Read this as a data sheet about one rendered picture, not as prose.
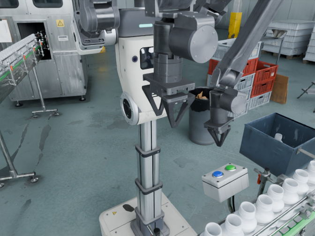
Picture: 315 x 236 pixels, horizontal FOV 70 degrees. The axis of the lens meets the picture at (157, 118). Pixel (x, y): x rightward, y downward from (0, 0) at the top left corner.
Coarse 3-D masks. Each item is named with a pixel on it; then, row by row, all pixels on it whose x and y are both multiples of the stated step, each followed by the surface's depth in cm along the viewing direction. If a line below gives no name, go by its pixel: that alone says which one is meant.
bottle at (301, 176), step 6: (294, 174) 69; (300, 174) 70; (306, 174) 69; (300, 180) 68; (306, 180) 68; (300, 186) 68; (306, 186) 68; (300, 192) 68; (306, 192) 68; (300, 198) 69; (300, 204) 71; (294, 210) 72
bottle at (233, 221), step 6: (228, 216) 55; (234, 216) 55; (228, 222) 53; (234, 222) 56; (240, 222) 54; (222, 228) 56; (228, 228) 53; (234, 228) 53; (240, 228) 53; (222, 234) 55; (228, 234) 54; (234, 234) 53; (240, 234) 54
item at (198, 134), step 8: (200, 88) 287; (208, 88) 287; (208, 96) 290; (192, 104) 263; (200, 104) 254; (208, 104) 251; (192, 112) 269; (200, 112) 260; (208, 112) 257; (192, 120) 274; (200, 120) 265; (192, 128) 279; (200, 128) 270; (192, 136) 285; (200, 136) 276; (208, 136) 275; (200, 144) 282; (208, 144) 282
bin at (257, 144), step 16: (256, 128) 148; (272, 128) 158; (288, 128) 148; (304, 128) 139; (256, 144) 135; (272, 144) 126; (288, 144) 150; (304, 144) 120; (256, 160) 138; (272, 160) 128; (288, 160) 120; (304, 160) 131; (288, 176) 128
